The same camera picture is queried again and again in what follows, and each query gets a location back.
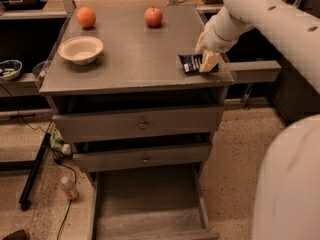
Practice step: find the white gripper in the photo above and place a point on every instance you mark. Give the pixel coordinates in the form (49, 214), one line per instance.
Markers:
(210, 36)

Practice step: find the dark blue rxbar wrapper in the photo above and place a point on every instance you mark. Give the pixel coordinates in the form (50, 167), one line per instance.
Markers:
(191, 63)

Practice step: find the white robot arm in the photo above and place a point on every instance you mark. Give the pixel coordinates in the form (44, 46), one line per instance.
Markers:
(287, 200)

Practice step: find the brass top drawer knob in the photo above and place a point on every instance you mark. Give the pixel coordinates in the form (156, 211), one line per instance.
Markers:
(143, 125)

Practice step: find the brass drawer knob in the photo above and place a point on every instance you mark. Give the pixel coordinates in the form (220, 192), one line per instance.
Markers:
(143, 125)
(145, 160)

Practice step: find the grey drawer cabinet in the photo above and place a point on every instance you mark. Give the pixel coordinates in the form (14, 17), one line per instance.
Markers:
(138, 68)

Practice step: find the brass middle drawer knob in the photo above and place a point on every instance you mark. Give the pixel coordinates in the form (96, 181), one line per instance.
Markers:
(145, 160)

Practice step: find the grey top drawer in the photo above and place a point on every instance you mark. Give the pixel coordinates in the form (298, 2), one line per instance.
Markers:
(116, 125)

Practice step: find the grey drawer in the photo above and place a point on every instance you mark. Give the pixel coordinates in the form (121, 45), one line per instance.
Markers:
(151, 203)
(116, 125)
(132, 158)

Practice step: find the grey middle drawer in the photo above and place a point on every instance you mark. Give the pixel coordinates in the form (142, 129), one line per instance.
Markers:
(132, 158)

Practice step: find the grey bottom drawer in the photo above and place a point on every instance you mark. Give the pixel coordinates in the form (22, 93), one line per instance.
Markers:
(151, 203)

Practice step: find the red apple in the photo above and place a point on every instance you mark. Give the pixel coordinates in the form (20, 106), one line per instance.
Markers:
(153, 16)

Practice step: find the white bowl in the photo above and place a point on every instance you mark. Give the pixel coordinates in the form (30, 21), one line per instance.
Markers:
(81, 50)

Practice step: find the clear plastic container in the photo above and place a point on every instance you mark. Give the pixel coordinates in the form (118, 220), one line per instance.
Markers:
(40, 71)

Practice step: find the green white bottle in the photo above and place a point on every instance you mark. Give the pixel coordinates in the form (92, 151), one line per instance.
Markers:
(58, 145)

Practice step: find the clear plastic bottle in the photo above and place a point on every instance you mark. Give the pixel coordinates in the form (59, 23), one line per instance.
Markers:
(69, 188)

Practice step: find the blue patterned bowl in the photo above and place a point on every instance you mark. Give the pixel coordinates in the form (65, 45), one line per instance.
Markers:
(10, 69)

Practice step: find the black stand leg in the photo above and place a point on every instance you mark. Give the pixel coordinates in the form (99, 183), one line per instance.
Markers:
(24, 201)

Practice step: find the dark shoe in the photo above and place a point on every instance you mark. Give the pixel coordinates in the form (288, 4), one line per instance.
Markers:
(17, 235)

